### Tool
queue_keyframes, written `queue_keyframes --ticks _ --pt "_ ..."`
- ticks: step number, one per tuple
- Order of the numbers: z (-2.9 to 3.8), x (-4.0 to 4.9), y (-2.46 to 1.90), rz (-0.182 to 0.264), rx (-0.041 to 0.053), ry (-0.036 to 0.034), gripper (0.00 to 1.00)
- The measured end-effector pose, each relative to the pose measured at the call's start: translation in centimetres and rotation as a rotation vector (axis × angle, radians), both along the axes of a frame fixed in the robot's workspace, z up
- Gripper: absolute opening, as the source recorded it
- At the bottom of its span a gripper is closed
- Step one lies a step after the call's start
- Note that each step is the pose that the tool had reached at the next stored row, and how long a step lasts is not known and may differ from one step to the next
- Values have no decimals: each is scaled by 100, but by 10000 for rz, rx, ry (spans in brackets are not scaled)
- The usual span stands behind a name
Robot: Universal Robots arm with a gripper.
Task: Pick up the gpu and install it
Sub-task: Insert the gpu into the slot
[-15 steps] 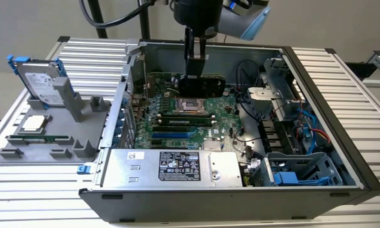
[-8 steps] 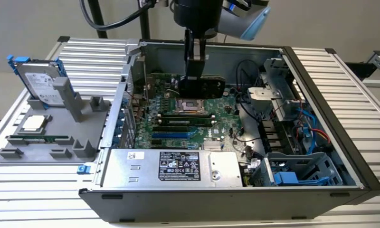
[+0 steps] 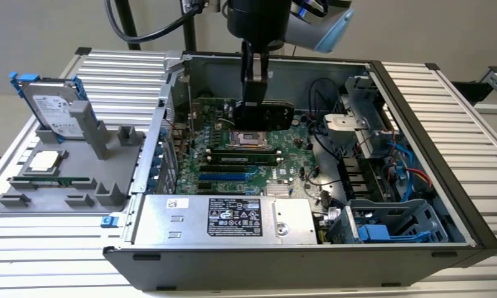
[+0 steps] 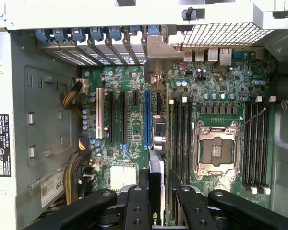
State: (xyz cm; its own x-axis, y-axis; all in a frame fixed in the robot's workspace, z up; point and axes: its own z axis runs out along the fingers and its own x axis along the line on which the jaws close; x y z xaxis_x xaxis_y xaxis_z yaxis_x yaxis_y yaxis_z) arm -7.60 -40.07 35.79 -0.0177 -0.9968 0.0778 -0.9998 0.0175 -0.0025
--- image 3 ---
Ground red wire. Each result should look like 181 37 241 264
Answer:
408 167 435 189

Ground blue disk carrier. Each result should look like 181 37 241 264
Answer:
359 223 436 243

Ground blue expansion slot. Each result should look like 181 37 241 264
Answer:
197 172 249 183

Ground black stand pole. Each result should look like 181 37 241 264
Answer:
115 0 143 52
181 12 199 52

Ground blue wire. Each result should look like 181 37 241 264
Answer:
387 141 417 199

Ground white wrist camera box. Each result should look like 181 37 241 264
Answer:
292 0 331 18

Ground silver chipset heatsink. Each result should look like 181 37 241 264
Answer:
265 183 293 197

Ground grey parts rack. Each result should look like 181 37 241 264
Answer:
0 99 147 215

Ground green RAM stick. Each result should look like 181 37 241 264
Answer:
209 151 277 164
8 176 93 187

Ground thick black cable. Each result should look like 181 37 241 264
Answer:
103 0 204 44

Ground metal drive cage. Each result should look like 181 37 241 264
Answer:
323 76 403 159

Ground silver power supply unit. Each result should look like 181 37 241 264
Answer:
131 194 319 246

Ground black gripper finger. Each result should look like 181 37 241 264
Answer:
233 40 271 129

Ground green graphics card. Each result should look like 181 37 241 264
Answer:
187 73 296 135

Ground grey disk bay cage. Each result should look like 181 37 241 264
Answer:
327 198 455 245

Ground CPU socket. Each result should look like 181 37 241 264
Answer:
227 129 271 147

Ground black box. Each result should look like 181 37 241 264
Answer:
451 81 495 103

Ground hard disk in blue carrier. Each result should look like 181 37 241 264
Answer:
8 71 95 144

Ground open black PC case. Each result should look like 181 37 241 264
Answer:
101 49 497 292

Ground silver CPU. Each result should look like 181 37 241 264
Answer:
27 151 63 172

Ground green motherboard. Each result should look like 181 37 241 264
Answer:
165 108 328 215

